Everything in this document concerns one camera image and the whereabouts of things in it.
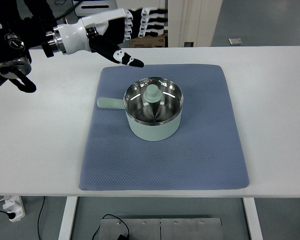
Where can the cardboard box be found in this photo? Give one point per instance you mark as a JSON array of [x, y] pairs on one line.
[[148, 42]]

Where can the blue textured mat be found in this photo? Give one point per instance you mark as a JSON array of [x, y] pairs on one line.
[[205, 153]]

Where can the white appliance with slot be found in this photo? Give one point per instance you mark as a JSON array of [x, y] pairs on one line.
[[90, 7]]

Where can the metal base plate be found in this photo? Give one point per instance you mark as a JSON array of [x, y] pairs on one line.
[[161, 229]]

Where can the white power strip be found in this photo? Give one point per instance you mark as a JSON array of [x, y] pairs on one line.
[[14, 207]]

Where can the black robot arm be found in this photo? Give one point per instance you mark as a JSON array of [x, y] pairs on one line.
[[18, 35]]

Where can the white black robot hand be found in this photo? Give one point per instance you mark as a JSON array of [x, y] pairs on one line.
[[103, 32]]

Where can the glass lid green knob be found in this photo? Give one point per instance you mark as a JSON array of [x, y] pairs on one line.
[[153, 101]]

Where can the grey floor socket plate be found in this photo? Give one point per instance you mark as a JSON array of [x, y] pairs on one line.
[[235, 41]]

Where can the green pot with handle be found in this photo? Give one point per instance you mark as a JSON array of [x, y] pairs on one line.
[[145, 132]]

